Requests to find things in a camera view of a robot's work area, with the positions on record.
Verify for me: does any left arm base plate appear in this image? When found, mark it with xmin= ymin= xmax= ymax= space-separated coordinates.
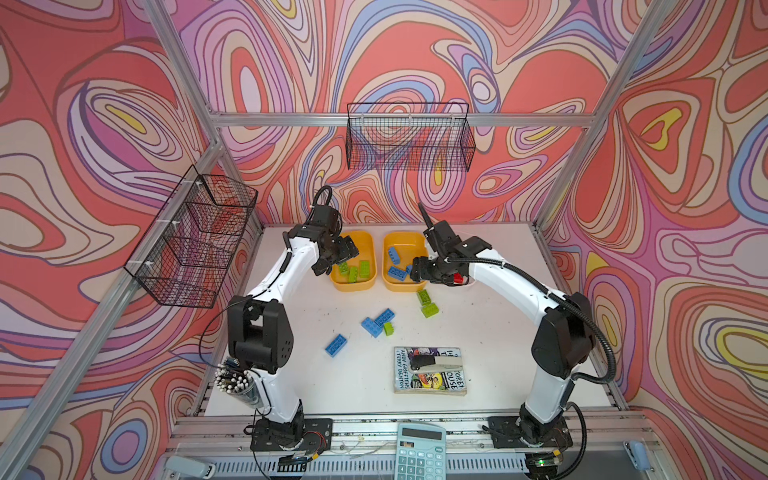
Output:
xmin=243 ymin=418 xmax=333 ymax=454

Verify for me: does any white device at front left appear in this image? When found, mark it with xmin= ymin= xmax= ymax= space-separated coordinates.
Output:
xmin=165 ymin=455 xmax=217 ymax=480

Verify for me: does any back black wire basket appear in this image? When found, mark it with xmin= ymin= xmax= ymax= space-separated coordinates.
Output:
xmin=345 ymin=100 xmax=476 ymax=172

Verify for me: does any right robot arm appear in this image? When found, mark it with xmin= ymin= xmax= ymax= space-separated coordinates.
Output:
xmin=410 ymin=204 xmax=617 ymax=447

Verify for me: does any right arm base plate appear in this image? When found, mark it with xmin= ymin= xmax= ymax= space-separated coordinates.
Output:
xmin=483 ymin=415 xmax=573 ymax=450

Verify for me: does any black wire basket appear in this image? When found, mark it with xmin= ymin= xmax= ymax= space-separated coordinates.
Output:
xmin=345 ymin=100 xmax=476 ymax=172
xmin=124 ymin=166 xmax=258 ymax=308

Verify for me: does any left black wire basket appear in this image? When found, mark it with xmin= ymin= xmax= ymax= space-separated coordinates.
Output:
xmin=124 ymin=166 xmax=258 ymax=308

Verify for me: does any left yellow plastic bin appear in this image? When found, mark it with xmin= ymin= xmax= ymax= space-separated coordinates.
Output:
xmin=330 ymin=230 xmax=377 ymax=293

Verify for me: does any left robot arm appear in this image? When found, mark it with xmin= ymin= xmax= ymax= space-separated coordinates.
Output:
xmin=225 ymin=185 xmax=359 ymax=450

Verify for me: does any paperback book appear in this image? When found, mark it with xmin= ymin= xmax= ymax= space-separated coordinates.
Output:
xmin=393 ymin=346 xmax=468 ymax=396

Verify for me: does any yellow plastic bin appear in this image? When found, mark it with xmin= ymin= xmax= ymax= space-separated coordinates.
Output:
xmin=382 ymin=231 xmax=427 ymax=293
xmin=330 ymin=230 xmax=377 ymax=293

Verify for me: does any green square lego brick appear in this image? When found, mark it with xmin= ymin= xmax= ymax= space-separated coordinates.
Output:
xmin=417 ymin=289 xmax=432 ymax=306

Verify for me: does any right yellow plastic bin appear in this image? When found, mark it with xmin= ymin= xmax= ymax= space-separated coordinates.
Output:
xmin=382 ymin=231 xmax=427 ymax=293

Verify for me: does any teal calculator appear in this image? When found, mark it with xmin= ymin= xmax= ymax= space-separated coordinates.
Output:
xmin=394 ymin=423 xmax=447 ymax=480

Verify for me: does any cup of pens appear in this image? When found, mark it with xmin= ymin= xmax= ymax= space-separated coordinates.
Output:
xmin=214 ymin=357 xmax=263 ymax=409

